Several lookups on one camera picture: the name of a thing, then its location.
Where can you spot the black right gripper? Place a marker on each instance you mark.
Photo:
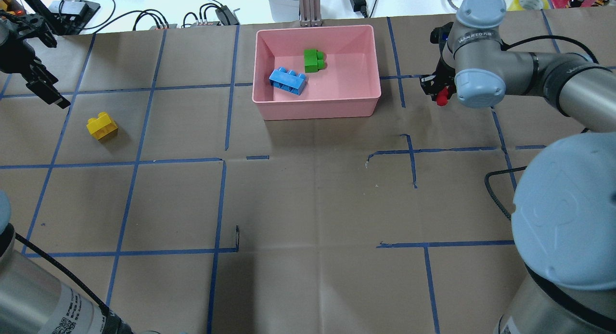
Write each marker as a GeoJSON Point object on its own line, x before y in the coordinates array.
{"type": "Point", "coordinates": [435, 82]}

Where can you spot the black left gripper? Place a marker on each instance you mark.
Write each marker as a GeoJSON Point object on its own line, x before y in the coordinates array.
{"type": "Point", "coordinates": [18, 59]}

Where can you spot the red small block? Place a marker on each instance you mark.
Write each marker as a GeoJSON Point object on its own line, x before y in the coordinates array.
{"type": "Point", "coordinates": [442, 98]}

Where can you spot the green two-stud block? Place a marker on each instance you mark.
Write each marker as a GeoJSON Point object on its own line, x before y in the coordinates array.
{"type": "Point", "coordinates": [314, 60]}

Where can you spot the blue three-stud block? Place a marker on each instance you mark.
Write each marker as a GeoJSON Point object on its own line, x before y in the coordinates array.
{"type": "Point", "coordinates": [288, 80]}

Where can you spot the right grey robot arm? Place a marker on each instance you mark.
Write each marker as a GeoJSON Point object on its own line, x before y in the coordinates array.
{"type": "Point", "coordinates": [563, 216]}

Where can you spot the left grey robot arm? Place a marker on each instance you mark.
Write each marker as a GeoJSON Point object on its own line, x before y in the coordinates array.
{"type": "Point", "coordinates": [39, 295]}

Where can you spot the pink plastic box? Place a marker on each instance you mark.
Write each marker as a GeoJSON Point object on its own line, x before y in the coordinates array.
{"type": "Point", "coordinates": [349, 86]}

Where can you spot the yellow two-stud block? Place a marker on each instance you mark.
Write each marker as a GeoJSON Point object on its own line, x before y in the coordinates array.
{"type": "Point", "coordinates": [101, 126]}

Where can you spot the yellow tape roll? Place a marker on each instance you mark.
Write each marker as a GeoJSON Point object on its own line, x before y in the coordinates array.
{"type": "Point", "coordinates": [517, 5]}

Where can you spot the black power adapter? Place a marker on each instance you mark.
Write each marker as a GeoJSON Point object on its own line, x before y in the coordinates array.
{"type": "Point", "coordinates": [359, 6]}

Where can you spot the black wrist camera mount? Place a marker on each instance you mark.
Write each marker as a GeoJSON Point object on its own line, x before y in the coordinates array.
{"type": "Point", "coordinates": [440, 36]}

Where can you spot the aluminium frame post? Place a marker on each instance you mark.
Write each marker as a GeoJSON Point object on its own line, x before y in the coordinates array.
{"type": "Point", "coordinates": [310, 13]}

